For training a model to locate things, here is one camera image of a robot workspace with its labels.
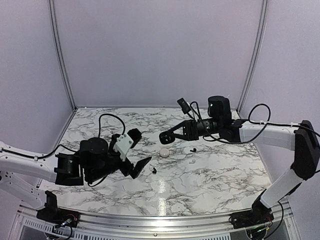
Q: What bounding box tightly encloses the right aluminium corner post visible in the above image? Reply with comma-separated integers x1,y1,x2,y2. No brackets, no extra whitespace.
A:
236,0,270,114

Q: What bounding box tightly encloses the aluminium front rail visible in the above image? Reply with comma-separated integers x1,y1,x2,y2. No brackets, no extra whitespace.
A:
8,202,301,240

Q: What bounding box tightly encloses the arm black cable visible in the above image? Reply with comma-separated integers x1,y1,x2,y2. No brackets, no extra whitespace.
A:
29,113,126,161
188,101,320,145

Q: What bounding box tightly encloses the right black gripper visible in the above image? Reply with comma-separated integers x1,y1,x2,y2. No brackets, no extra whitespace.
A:
166,118,222,142

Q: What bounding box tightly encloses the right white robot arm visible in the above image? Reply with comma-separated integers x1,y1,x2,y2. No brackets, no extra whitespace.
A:
159,95,320,224

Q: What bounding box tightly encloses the left aluminium corner post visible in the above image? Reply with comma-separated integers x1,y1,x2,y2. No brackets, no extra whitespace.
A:
47,0,77,112

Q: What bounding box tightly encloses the aluminium corner post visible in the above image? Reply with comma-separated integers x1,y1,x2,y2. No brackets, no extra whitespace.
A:
236,0,270,114
47,0,77,112

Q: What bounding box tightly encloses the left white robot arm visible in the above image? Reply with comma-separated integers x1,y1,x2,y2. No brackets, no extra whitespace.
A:
0,133,152,223

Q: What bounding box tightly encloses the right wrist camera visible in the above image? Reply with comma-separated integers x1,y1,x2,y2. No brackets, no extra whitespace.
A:
177,97,191,114

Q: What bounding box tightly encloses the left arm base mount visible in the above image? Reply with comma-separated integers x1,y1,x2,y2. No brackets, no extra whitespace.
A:
36,190,81,228

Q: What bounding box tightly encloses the black earbud charging case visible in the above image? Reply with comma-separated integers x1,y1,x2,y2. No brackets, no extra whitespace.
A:
159,131,175,145

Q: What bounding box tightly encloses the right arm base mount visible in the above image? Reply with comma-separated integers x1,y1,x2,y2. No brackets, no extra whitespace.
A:
228,196,274,229

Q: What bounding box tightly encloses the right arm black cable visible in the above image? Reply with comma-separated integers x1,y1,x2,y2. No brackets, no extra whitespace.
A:
188,101,320,145

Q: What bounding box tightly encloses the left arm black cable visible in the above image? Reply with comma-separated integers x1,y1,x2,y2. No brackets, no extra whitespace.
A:
29,113,126,161

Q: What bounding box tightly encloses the white round charging case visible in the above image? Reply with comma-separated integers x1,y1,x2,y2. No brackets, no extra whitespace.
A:
159,148,170,158

